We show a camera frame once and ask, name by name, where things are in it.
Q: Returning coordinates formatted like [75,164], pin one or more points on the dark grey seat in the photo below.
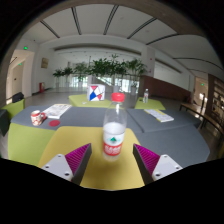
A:
[3,121]

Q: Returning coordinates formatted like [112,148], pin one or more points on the yellow and white booklet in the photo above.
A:
[159,115]

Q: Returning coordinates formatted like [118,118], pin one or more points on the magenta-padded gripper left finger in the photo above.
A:
[60,165]

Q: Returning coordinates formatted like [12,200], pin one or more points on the open illustrated magazine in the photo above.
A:
[57,110]

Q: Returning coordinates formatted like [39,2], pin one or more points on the small clear plastic bottle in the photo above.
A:
[145,96]

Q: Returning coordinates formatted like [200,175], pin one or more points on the red fire extinguisher cabinet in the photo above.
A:
[41,87]

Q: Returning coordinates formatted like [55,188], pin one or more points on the black bag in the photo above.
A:
[17,97]

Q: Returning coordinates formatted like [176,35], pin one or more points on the flat round red coaster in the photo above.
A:
[54,123]

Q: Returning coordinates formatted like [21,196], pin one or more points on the gold wall plaque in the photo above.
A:
[44,63]

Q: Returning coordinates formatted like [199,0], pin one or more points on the red and white mug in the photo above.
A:
[36,118]

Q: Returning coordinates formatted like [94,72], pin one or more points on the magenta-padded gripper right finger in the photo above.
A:
[163,165]

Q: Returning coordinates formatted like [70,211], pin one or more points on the small green low table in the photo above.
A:
[151,105]

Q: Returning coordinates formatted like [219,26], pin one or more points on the green cube seat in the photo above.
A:
[15,110]

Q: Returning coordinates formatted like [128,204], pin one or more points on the group of potted green plants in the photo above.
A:
[106,68]

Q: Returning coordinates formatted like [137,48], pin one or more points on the clear red-capped water bottle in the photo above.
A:
[113,133]

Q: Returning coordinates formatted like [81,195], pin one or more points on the wooden bench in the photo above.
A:
[200,115]

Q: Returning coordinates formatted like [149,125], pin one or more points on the large green low table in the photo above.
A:
[78,100]

